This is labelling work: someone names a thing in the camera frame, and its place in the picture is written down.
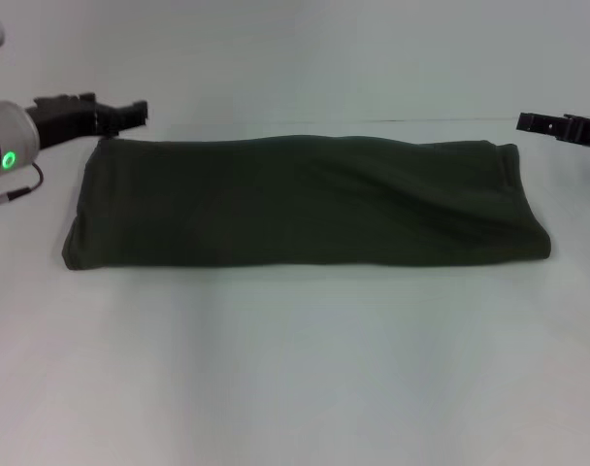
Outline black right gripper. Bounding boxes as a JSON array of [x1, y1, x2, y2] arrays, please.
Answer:
[[515, 112, 590, 148]]

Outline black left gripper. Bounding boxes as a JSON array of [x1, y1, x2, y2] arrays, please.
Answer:
[[24, 91, 149, 148]]

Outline dark green FREE t-shirt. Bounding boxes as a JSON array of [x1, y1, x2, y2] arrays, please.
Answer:
[[61, 134, 553, 273]]

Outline left arm cable with plug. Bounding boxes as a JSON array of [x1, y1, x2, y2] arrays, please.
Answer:
[[0, 162, 46, 203]]

